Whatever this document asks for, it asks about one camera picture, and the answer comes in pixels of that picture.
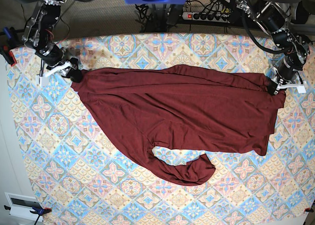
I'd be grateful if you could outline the upper left table clamp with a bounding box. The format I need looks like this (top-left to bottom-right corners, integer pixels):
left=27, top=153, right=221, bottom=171
left=0, top=27, right=17, bottom=66

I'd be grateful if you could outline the table clamp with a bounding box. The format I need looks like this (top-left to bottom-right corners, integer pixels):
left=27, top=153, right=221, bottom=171
left=304, top=208, right=314, bottom=213
left=4, top=205, right=52, bottom=225
left=0, top=27, right=17, bottom=66

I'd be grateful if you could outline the lower right table clamp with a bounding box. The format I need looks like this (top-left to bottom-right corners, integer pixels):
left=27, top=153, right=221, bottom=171
left=304, top=208, right=314, bottom=213

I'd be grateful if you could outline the white wall outlet box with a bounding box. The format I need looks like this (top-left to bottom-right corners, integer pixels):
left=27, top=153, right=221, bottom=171
left=5, top=192, right=40, bottom=221

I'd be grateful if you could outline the patterned tablecloth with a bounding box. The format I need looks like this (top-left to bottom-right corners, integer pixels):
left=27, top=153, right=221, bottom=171
left=6, top=33, right=315, bottom=225

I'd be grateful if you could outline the lower left table clamp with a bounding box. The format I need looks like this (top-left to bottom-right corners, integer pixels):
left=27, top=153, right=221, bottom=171
left=4, top=205, right=52, bottom=225

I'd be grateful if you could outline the dark red t-shirt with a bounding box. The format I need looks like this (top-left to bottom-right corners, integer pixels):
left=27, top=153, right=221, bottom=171
left=71, top=64, right=286, bottom=186

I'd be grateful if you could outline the white power strip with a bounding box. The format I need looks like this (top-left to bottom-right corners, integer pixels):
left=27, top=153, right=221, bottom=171
left=182, top=12, right=229, bottom=23

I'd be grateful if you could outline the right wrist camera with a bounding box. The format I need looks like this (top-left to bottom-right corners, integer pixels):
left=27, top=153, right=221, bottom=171
left=35, top=75, right=50, bottom=87

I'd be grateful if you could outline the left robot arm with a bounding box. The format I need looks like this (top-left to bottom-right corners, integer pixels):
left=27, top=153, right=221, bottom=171
left=235, top=0, right=310, bottom=95

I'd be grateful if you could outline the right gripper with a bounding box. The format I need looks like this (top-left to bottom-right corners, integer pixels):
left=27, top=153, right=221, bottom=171
left=35, top=47, right=83, bottom=83

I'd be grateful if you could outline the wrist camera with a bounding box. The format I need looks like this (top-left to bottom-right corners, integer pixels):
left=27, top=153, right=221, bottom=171
left=35, top=75, right=50, bottom=87
left=296, top=84, right=306, bottom=94

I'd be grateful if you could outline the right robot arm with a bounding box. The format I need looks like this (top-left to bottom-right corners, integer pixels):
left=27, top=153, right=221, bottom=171
left=16, top=0, right=83, bottom=87

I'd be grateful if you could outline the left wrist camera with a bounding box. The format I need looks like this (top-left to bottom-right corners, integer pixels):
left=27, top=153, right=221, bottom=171
left=296, top=84, right=306, bottom=94

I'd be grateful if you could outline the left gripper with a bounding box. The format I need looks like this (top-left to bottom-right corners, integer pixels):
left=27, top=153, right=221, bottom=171
left=267, top=64, right=303, bottom=96

